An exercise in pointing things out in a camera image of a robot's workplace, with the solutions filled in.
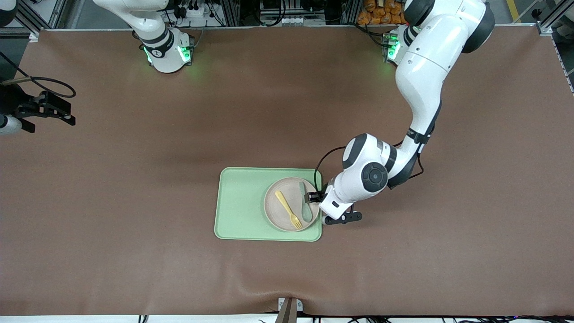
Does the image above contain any yellow plastic fork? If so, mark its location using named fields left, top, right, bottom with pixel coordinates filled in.
left=275, top=191, right=303, bottom=230

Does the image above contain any round pink plate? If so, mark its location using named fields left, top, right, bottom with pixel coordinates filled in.
left=264, top=177, right=321, bottom=232

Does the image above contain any grey-green plastic spoon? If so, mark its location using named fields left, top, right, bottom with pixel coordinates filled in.
left=299, top=181, right=313, bottom=223

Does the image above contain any light green rectangular tray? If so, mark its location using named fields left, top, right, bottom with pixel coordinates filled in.
left=214, top=167, right=322, bottom=242

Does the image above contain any brown table cover mat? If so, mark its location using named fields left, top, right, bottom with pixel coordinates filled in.
left=0, top=25, right=574, bottom=317

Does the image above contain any white power strip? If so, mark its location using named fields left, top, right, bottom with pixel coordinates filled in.
left=177, top=4, right=208, bottom=18

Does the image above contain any orange snack bags pile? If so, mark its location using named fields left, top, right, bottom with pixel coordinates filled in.
left=357, top=0, right=411, bottom=26

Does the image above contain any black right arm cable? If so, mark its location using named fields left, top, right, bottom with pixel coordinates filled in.
left=0, top=52, right=76, bottom=98

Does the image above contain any aluminium frame profile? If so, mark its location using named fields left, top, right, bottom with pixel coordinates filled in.
left=536, top=0, right=574, bottom=36
left=0, top=0, right=68, bottom=39

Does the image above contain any metal table edge bracket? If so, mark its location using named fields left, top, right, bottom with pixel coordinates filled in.
left=277, top=297, right=304, bottom=323

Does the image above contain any aluminium frame post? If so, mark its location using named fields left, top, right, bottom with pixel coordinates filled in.
left=222, top=0, right=240, bottom=26
left=342, top=0, right=359, bottom=25

